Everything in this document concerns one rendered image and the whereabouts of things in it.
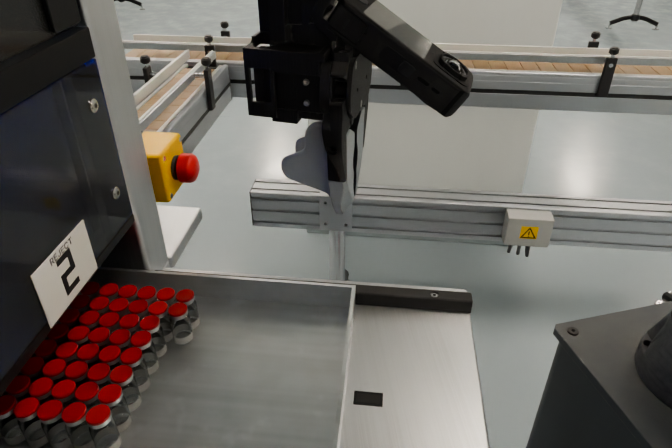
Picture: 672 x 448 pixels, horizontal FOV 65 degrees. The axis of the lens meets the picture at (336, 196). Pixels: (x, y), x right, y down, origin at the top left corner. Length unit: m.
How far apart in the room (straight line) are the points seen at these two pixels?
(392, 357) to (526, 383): 1.23
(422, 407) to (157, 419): 0.26
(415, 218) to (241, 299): 0.93
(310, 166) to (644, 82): 1.10
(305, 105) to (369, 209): 1.13
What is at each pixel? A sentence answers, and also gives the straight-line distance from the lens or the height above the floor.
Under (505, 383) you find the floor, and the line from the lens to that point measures 1.80.
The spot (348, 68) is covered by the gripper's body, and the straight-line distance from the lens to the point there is 0.38.
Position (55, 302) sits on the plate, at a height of 1.01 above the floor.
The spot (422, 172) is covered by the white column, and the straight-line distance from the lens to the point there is 2.12.
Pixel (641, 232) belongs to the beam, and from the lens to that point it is 1.69.
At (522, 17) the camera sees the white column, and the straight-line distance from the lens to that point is 1.95.
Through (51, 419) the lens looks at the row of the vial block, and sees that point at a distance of 0.57.
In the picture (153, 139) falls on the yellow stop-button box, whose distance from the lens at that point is 0.75.
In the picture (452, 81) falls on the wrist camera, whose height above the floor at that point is 1.21.
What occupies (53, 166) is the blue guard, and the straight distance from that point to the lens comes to 0.53.
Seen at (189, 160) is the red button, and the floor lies 1.01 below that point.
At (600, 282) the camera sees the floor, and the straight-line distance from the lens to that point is 2.28.
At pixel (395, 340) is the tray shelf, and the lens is 0.63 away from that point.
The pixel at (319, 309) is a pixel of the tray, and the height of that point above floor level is 0.88.
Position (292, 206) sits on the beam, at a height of 0.51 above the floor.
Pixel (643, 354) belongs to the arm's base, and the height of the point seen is 0.81.
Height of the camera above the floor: 1.34
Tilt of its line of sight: 32 degrees down
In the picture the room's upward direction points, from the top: straight up
